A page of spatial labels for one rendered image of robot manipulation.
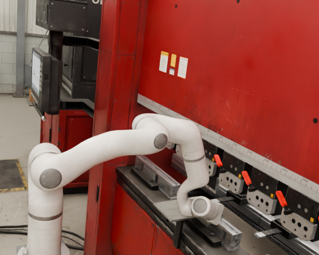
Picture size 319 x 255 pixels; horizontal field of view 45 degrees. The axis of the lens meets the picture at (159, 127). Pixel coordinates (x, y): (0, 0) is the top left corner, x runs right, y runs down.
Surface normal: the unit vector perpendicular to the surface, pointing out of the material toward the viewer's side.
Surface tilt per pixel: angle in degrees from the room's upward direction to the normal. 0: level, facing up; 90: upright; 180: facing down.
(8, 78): 90
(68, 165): 75
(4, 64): 90
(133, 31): 90
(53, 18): 90
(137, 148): 108
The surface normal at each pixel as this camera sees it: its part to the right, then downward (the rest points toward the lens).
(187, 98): -0.87, 0.04
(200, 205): -0.38, -0.33
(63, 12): 0.43, 0.30
